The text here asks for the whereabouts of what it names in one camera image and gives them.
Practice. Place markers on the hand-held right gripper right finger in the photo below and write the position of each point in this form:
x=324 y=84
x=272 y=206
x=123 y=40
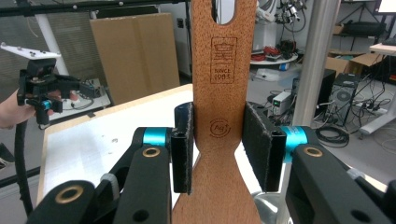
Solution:
x=261 y=149

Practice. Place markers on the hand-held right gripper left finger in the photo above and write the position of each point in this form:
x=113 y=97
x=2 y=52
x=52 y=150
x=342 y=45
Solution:
x=182 y=155

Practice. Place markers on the wooden rice paddle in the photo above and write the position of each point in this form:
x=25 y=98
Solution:
x=218 y=93

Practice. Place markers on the small dark tape piece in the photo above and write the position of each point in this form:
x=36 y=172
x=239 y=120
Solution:
x=91 y=114

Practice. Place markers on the white stand leg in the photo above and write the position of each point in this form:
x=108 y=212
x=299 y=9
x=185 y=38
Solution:
x=49 y=37

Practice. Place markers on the white box with green light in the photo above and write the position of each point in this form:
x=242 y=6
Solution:
x=282 y=102

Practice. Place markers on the flat cardboard sheet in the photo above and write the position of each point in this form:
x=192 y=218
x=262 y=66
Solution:
x=134 y=59

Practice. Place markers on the black metal bar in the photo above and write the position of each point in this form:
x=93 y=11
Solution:
x=77 y=7

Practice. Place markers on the round white table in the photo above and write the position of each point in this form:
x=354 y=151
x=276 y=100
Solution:
x=274 y=62

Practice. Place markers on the black computer tower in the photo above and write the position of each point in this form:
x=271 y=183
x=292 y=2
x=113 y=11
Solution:
x=327 y=90

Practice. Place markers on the grey computer tower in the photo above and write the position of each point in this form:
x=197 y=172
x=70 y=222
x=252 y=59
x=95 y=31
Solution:
x=344 y=96

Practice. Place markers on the metal pole with round base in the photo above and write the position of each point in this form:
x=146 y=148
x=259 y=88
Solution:
x=317 y=62

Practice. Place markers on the open cardboard box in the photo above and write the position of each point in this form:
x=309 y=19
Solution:
x=342 y=65

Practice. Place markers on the white desk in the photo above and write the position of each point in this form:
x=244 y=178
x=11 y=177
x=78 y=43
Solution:
x=384 y=49

